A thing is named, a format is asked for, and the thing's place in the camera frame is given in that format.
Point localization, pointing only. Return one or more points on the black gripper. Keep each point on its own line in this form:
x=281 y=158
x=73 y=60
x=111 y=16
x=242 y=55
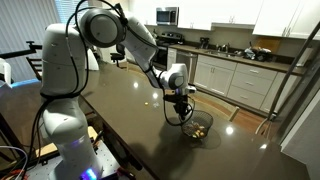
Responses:
x=180 y=101

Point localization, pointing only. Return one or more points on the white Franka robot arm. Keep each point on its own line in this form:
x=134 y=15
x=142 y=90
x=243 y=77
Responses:
x=63 y=66

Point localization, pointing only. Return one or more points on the colourful small items pile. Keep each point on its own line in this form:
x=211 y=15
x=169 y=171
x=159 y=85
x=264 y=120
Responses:
x=197 y=131

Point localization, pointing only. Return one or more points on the light wooden dining chair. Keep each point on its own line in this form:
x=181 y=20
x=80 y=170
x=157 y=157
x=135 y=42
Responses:
x=230 y=111

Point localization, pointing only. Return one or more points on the stainless steel dishwasher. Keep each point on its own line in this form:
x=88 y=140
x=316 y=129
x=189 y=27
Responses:
x=187 y=63

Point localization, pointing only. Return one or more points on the stainless steel stove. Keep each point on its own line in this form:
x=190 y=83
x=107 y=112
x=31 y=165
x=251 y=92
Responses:
x=165 y=50

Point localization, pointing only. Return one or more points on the white sink side cabinets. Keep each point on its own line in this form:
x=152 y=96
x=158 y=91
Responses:
x=246 y=80

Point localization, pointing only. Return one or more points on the dark sink countertop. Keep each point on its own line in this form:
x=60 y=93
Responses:
x=233 y=58

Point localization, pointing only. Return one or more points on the black coffee maker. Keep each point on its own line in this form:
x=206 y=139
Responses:
x=204 y=42

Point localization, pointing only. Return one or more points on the chrome sink faucet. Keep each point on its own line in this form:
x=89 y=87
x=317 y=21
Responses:
x=225 y=47

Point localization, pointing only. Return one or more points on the black office chair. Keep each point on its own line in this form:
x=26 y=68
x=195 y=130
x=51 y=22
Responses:
x=118 y=55

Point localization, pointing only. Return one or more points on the dish clutter pile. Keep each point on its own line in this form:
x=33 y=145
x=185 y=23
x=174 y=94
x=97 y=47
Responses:
x=256 y=53

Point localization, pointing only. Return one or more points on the stainless steel microwave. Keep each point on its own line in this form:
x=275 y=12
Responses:
x=167 y=15

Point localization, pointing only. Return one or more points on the wooden cutting board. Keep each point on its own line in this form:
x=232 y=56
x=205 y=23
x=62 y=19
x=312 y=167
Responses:
x=268 y=43

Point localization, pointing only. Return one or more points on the metal tripod stand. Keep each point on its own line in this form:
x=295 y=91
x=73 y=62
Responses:
x=290 y=70

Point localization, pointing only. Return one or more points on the white towel roll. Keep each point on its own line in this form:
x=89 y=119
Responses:
x=305 y=56

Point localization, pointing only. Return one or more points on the dark wooden slat chair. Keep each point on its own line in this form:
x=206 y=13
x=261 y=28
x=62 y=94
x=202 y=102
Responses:
x=36 y=68

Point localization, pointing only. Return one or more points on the vertical window blinds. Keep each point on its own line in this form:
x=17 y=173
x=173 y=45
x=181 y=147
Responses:
x=23 y=30

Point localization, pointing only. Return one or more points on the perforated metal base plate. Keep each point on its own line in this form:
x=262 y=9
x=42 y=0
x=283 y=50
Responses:
x=110 y=163

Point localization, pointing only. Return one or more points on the white wall cabinets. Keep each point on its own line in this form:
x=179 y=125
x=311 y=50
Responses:
x=233 y=11

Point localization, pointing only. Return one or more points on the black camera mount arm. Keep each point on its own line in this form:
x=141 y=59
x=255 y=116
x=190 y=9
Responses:
x=16 y=52

